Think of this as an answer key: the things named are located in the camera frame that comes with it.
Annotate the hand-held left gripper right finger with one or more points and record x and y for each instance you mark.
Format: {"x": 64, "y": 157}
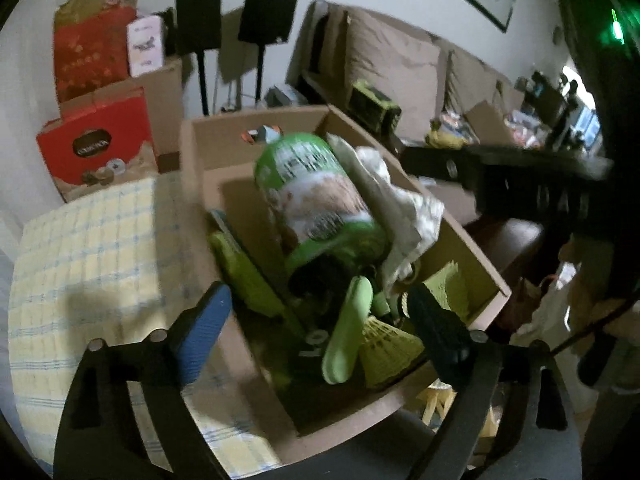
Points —
{"x": 440, "y": 340}

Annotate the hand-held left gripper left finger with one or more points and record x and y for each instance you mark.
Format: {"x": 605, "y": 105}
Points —
{"x": 200, "y": 330}

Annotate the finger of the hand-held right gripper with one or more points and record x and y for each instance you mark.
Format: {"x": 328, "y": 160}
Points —
{"x": 435, "y": 166}

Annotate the white plastic bag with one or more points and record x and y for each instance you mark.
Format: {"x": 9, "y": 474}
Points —
{"x": 400, "y": 210}

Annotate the light green rounded plastic piece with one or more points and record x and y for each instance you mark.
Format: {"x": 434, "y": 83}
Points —
{"x": 347, "y": 335}

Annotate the black printed pouch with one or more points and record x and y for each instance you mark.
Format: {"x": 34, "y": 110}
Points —
{"x": 310, "y": 352}

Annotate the grey strip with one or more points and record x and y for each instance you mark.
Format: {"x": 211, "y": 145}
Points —
{"x": 218, "y": 217}

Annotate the green snack can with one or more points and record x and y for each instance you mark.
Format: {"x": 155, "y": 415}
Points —
{"x": 310, "y": 195}

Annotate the yellow cloth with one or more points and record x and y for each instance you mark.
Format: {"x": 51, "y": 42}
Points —
{"x": 440, "y": 139}

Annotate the brown sofa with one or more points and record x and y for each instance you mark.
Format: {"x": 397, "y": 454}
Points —
{"x": 452, "y": 205}

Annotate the dark wooden table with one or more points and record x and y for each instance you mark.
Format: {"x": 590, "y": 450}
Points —
{"x": 505, "y": 250}

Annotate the cardboard piece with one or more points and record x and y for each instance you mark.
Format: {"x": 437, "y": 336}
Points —
{"x": 487, "y": 120}

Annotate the green black radio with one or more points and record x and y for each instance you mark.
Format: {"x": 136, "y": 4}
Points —
{"x": 372, "y": 105}

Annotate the small tan cushion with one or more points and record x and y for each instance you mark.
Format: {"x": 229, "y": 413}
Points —
{"x": 470, "y": 80}

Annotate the large tan cushion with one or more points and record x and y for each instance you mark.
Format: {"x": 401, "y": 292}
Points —
{"x": 395, "y": 70}

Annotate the pale shopping bag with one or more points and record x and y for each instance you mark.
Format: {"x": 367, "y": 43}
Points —
{"x": 550, "y": 305}

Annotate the yellow checkered tablecloth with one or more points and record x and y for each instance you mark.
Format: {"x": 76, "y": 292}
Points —
{"x": 100, "y": 260}

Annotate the grey white box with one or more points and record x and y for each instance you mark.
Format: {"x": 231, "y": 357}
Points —
{"x": 282, "y": 96}

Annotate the red gift box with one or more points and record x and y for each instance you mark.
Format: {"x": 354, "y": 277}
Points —
{"x": 100, "y": 135}

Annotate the black speaker on stand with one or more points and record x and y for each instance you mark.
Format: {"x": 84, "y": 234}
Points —
{"x": 197, "y": 17}
{"x": 267, "y": 15}

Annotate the white pink carton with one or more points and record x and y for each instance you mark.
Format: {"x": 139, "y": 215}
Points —
{"x": 145, "y": 45}

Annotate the red gift bag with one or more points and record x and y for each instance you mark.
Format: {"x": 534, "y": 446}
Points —
{"x": 85, "y": 60}

